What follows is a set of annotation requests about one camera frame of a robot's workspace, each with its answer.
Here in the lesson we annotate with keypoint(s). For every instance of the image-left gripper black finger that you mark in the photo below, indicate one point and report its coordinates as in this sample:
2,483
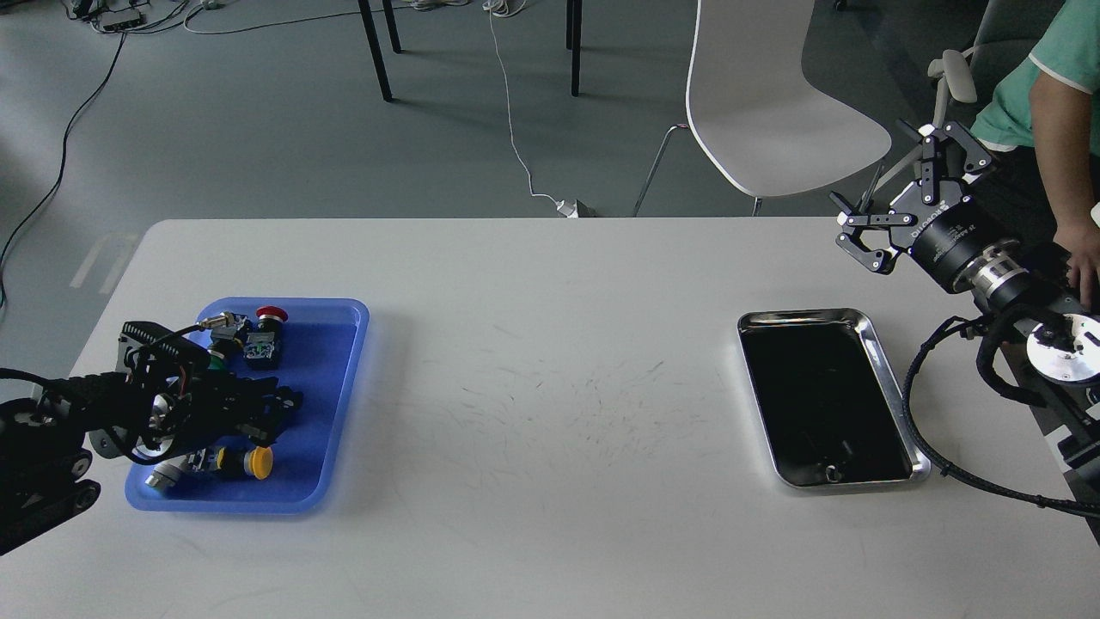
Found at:
264,396
261,430

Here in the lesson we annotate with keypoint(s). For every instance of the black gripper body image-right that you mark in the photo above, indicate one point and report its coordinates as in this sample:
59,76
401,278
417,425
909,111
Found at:
947,236

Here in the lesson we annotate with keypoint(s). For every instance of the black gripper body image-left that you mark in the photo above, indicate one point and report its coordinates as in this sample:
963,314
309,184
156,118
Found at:
169,402

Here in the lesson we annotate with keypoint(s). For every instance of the blue plastic tray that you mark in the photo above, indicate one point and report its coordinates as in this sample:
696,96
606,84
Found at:
322,342

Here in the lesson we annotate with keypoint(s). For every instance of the silver metal tray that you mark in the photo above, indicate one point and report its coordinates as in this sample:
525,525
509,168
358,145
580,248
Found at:
828,401

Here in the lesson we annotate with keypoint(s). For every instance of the person's hand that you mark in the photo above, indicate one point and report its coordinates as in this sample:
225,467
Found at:
1081,240

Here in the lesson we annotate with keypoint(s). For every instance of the orange grey contact block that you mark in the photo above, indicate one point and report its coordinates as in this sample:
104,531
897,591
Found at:
166,474

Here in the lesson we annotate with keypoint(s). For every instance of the person in green shirt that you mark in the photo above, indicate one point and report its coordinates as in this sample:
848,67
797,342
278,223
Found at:
1049,104

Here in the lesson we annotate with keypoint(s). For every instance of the grey office chair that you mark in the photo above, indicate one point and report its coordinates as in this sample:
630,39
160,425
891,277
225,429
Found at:
964,77

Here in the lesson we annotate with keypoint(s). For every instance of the white plastic chair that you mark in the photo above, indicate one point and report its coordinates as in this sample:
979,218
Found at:
755,115

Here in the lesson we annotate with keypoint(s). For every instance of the white power adapter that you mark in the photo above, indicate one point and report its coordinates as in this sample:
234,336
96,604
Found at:
573,208

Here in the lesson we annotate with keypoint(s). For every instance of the black table leg right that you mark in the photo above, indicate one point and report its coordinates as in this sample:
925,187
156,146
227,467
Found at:
573,37

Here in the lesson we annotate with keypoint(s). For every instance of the black table leg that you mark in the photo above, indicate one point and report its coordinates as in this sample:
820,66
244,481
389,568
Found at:
573,37
374,43

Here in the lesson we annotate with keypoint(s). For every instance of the black table leg left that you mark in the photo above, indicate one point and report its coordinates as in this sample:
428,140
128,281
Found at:
374,43

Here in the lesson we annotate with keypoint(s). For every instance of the yellow push button switch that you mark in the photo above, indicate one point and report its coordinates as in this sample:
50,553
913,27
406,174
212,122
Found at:
255,462

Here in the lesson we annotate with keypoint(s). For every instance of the red push button switch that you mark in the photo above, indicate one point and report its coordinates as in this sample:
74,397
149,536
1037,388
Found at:
263,346

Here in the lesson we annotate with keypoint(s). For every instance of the green push button switch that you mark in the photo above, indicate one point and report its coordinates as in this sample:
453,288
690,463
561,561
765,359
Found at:
227,334

